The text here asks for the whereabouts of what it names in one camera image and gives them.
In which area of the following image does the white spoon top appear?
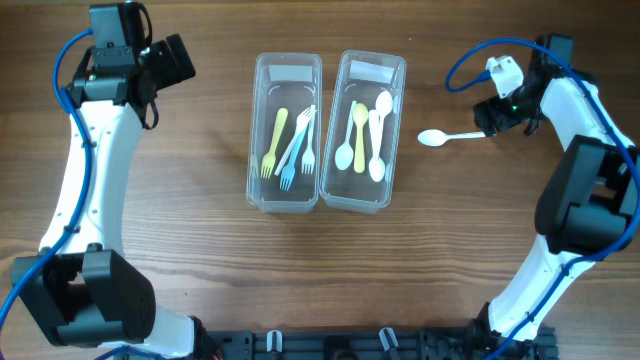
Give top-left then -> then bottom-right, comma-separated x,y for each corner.
418,129 -> 486,147

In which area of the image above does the white spoon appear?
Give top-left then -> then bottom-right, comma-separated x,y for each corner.
335,100 -> 357,171
418,129 -> 486,147
375,91 -> 393,149

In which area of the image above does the cream spoon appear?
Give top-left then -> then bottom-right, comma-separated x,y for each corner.
368,110 -> 386,182

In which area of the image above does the yellow plastic spoon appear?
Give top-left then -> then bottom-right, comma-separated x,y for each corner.
353,103 -> 369,173

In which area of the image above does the yellow plastic fork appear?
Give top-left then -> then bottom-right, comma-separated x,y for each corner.
261,108 -> 288,179

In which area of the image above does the white plastic fork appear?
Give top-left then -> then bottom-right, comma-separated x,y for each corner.
275,104 -> 316,176
301,105 -> 317,174

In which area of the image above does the pale blue plastic fork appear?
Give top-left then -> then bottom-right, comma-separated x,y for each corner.
280,132 -> 306,191

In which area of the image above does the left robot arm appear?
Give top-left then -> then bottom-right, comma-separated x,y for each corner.
1,1 -> 223,359

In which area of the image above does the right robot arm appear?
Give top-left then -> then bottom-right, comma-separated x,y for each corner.
473,34 -> 639,359

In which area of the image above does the right clear plastic container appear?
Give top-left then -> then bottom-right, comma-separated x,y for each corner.
320,50 -> 407,213

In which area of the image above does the clear plastic container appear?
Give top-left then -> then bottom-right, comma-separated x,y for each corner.
246,53 -> 322,213
320,50 -> 407,213

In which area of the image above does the left clear plastic container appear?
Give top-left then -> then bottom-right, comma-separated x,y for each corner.
246,53 -> 322,213

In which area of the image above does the left blue cable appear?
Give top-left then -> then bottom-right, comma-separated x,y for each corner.
0,27 -> 96,360

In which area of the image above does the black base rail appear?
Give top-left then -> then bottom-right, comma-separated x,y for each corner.
199,327 -> 559,360

